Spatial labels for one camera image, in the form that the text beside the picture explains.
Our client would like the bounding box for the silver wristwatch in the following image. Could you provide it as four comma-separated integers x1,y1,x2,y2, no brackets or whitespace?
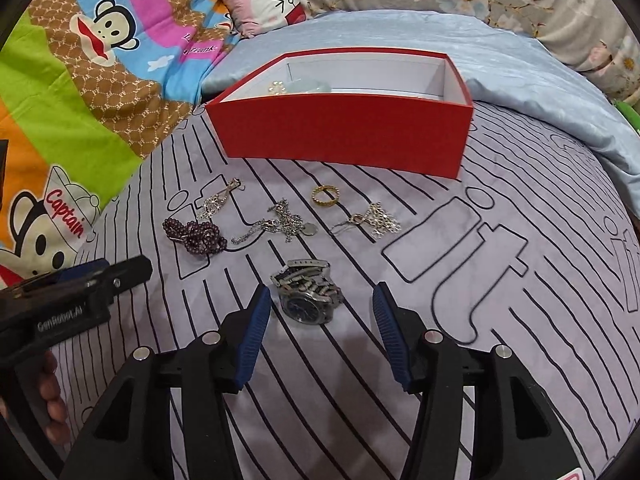
271,259,344,325

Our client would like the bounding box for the dark red garnet bracelet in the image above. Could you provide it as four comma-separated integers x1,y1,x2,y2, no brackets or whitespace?
162,216,229,256

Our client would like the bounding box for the silver chain necklace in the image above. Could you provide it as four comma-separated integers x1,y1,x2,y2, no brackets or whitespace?
230,198,319,246

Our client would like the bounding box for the gold ring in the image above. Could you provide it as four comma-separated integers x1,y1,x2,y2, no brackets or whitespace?
311,184,341,208

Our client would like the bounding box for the red jewelry box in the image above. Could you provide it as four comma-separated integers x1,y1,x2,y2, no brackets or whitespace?
206,47,474,179

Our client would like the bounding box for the left hand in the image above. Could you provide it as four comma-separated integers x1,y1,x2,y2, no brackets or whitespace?
16,349,70,448

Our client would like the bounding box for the cartoon monkey quilt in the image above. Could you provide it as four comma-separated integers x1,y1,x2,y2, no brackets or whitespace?
1,0,236,287

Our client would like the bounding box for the pale green jade bangle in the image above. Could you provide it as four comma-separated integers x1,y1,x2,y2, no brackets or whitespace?
284,78,332,94

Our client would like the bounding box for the light blue blanket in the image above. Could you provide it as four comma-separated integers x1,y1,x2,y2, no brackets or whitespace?
201,10,640,214

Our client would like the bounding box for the pink rabbit pillow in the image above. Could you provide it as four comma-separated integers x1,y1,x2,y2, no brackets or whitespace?
222,0,308,38

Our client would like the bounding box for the green plush toy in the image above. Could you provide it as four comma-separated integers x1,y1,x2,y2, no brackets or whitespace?
614,101,640,132

